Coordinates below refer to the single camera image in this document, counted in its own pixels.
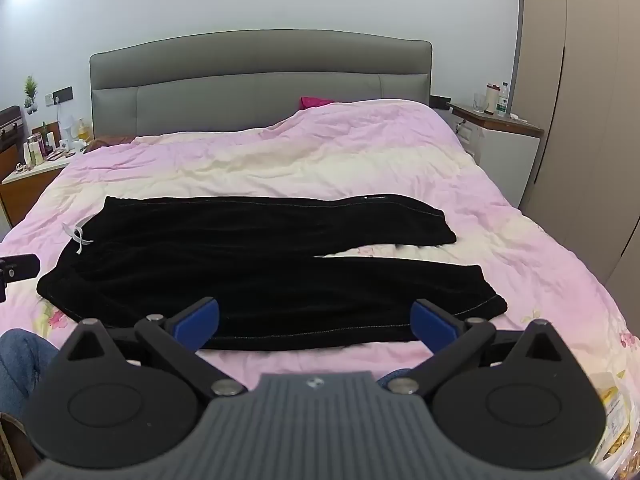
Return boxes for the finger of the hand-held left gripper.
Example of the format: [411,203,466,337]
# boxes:
[0,254,42,304]

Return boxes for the small white desk fan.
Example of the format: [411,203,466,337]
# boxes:
[57,113,81,151]

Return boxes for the beige wardrobe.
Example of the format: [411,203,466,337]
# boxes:
[511,0,640,291]

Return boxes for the pink floral blanket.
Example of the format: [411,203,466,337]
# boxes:
[0,98,640,478]

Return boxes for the brown pillow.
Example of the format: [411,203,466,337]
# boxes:
[82,134,137,155]

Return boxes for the small potted plant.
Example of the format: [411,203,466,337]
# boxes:
[22,75,40,114]

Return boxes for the person's leg in jeans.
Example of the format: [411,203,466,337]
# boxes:
[0,328,63,417]

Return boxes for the white nightstand with wooden top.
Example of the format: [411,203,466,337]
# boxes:
[446,102,545,197]

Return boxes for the white-topped wooden nightstand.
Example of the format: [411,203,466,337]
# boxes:
[0,156,71,228]

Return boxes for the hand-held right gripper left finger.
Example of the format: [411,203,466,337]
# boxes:
[61,296,249,401]

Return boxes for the yellow snack bag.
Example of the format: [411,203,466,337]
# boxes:
[589,372,640,478]

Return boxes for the dark wooden dresser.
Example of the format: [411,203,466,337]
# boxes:
[0,105,26,181]

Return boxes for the grey padded headboard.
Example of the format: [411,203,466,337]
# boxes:
[89,29,434,143]

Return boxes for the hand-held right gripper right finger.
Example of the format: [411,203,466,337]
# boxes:
[386,298,575,399]

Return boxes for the black pants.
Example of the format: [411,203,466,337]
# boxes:
[36,195,509,352]

